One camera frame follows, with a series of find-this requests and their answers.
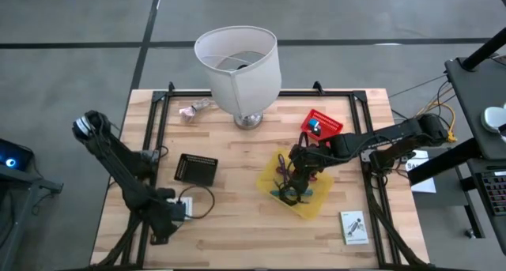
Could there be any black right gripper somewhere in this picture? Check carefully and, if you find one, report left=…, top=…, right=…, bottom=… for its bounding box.
left=278, top=158, right=318, bottom=206

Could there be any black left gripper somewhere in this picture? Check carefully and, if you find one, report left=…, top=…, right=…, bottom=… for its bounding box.
left=149, top=187, right=187, bottom=247

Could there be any white printed booklet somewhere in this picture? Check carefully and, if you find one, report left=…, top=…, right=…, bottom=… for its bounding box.
left=338, top=209, right=370, bottom=247
left=165, top=196, right=194, bottom=222

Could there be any teal braided cable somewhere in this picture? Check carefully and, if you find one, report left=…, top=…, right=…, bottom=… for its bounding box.
left=270, top=188, right=315, bottom=198

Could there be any yellow translucent plastic bin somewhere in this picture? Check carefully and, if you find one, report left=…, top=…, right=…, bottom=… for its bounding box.
left=255, top=147, right=335, bottom=221

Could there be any thin brown cable loop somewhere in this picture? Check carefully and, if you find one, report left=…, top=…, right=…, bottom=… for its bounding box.
left=177, top=185, right=216, bottom=220

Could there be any red plastic basket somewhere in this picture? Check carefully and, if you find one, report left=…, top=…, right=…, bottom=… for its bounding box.
left=300, top=108, right=345, bottom=142

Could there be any table lamp with white shade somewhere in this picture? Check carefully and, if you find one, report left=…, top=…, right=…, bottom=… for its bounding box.
left=193, top=24, right=283, bottom=130

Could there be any white paper sheet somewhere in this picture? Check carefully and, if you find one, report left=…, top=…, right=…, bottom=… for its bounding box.
left=406, top=149, right=438, bottom=194

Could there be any dark metal stand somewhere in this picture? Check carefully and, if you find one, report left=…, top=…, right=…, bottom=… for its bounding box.
left=0, top=164, right=64, bottom=271

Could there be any black device with blue light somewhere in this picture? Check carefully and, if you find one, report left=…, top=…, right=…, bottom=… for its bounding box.
left=0, top=138, right=35, bottom=172

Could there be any black desk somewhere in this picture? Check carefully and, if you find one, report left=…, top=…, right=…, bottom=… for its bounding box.
left=406, top=25, right=506, bottom=257

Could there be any black keyboard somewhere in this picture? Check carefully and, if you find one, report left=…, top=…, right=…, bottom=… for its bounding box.
left=476, top=170, right=506, bottom=217

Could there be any white round object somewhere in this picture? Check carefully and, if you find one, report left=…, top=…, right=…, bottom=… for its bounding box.
left=481, top=104, right=506, bottom=135

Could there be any clear bag with cable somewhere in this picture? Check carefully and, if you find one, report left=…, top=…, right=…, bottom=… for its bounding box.
left=178, top=97, right=217, bottom=124

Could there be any black aluminium table frame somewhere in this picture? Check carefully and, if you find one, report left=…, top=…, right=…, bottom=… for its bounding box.
left=91, top=81, right=430, bottom=271

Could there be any yellow cable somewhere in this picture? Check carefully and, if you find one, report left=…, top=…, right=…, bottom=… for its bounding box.
left=414, top=100, right=459, bottom=143

